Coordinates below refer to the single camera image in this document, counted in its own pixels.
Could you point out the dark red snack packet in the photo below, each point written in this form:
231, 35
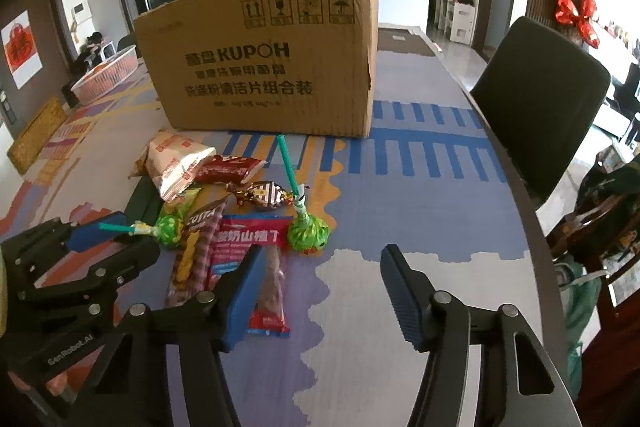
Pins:
230, 168

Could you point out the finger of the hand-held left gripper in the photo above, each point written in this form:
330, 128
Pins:
127, 259
87, 237

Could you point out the dark upholstered chair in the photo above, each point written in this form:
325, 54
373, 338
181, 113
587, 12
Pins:
540, 107
127, 44

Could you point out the brown striped biscuit packet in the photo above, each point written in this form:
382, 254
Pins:
202, 247

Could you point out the brown cardboard box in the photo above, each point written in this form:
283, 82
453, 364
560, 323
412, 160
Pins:
260, 72

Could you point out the black flat object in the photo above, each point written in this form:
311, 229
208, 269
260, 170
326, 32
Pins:
142, 207

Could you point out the brown wooden chair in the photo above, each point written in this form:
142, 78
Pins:
600, 232

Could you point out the brown striped wrapped candy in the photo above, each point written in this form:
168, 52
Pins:
262, 196

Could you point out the yellow woven mat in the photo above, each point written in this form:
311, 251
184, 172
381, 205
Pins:
37, 137

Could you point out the pink plastic basket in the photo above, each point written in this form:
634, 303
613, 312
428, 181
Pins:
107, 77

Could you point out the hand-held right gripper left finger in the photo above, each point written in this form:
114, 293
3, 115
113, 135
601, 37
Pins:
244, 294

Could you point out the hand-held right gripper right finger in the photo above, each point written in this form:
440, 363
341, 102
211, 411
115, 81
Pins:
400, 294

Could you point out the white storage shelf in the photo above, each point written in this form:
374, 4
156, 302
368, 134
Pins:
460, 22

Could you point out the red ribbon bow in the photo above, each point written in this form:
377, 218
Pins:
570, 12

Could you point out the red and blue snack packet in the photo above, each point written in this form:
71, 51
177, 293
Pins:
235, 237

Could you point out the yellow-green snack packet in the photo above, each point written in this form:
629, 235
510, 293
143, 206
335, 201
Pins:
185, 202

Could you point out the green lollipop with teal stick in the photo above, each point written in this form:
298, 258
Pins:
169, 232
307, 234

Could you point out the red and white door poster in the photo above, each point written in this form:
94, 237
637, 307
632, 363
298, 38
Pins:
20, 52

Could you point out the white and orange snack packet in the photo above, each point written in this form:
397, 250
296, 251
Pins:
170, 157

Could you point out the green bag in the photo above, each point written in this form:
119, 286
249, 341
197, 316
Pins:
580, 307

